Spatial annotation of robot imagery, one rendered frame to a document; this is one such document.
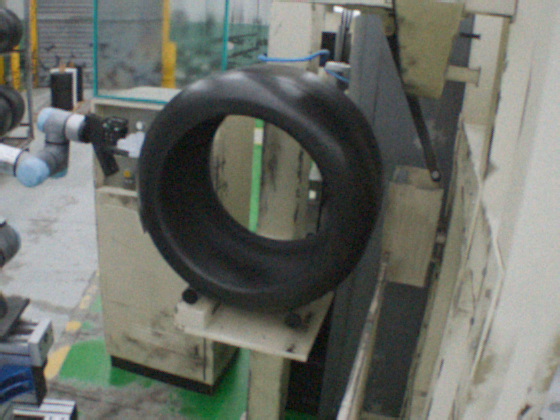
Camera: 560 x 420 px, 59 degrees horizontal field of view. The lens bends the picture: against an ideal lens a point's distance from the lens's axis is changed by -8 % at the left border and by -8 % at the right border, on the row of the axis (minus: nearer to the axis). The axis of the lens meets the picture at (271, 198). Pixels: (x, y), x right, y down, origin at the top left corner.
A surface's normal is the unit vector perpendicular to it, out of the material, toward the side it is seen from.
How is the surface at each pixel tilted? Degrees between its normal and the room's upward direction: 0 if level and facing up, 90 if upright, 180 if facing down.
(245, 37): 90
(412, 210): 90
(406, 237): 90
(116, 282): 90
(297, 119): 81
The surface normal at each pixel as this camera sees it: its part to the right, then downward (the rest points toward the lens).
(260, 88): -0.07, -0.48
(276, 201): -0.29, 0.30
